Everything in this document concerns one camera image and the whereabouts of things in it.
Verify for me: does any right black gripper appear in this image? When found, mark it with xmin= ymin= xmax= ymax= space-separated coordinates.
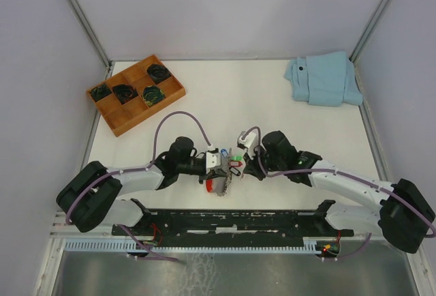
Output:
xmin=243 ymin=143 xmax=285 ymax=181

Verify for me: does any metal key holder red handle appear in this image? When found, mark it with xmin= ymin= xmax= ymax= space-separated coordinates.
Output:
xmin=205 ymin=155 xmax=232 ymax=196

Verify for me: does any black key tag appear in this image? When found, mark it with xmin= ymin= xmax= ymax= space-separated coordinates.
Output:
xmin=229 ymin=166 xmax=241 ymax=177

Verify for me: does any red key tag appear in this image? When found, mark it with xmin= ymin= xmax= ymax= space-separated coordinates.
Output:
xmin=230 ymin=160 xmax=243 ymax=168

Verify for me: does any key with green tag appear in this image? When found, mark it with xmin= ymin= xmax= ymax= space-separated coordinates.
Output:
xmin=231 ymin=156 xmax=243 ymax=162

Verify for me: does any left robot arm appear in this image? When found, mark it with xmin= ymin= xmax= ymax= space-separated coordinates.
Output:
xmin=56 ymin=136 xmax=229 ymax=235

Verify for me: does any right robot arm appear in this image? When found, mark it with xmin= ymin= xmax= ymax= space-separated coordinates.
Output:
xmin=237 ymin=127 xmax=435 ymax=254

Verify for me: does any black green rolled band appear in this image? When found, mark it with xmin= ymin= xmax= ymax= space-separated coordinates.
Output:
xmin=142 ymin=86 xmax=166 ymax=107

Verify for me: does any light blue folded cloth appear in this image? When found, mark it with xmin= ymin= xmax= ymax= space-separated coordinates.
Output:
xmin=284 ymin=51 xmax=363 ymax=107

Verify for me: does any black rolled band back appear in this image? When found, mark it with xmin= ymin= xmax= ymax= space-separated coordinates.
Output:
xmin=146 ymin=63 xmax=171 ymax=85

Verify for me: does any wooden compartment tray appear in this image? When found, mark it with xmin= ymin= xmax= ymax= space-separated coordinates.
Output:
xmin=87 ymin=55 xmax=186 ymax=137

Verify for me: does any black red rolled band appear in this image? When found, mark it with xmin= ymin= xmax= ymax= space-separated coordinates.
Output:
xmin=112 ymin=84 xmax=138 ymax=104

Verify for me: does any black yellow rolled band left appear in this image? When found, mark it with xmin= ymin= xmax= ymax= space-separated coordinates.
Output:
xmin=89 ymin=83 xmax=112 ymax=102

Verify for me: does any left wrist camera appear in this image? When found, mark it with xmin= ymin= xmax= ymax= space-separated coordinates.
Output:
xmin=205 ymin=145 xmax=221 ymax=172

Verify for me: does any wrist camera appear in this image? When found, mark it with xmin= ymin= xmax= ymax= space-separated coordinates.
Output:
xmin=205 ymin=145 xmax=221 ymax=172
xmin=236 ymin=131 xmax=259 ymax=160

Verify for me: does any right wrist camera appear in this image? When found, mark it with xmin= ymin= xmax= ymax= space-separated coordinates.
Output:
xmin=236 ymin=131 xmax=259 ymax=160

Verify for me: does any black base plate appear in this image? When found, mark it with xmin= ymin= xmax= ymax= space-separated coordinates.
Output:
xmin=129 ymin=209 xmax=354 ymax=248

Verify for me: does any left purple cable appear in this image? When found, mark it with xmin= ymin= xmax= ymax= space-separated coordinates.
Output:
xmin=64 ymin=110 xmax=215 ymax=263

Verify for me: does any purple cable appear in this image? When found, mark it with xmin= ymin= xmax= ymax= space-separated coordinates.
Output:
xmin=240 ymin=125 xmax=436 ymax=261
xmin=64 ymin=110 xmax=215 ymax=263

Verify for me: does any grey cable duct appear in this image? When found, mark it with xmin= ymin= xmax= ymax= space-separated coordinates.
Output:
xmin=64 ymin=237 xmax=338 ymax=253

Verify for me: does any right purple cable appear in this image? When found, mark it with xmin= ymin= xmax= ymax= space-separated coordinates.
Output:
xmin=240 ymin=125 xmax=436 ymax=261

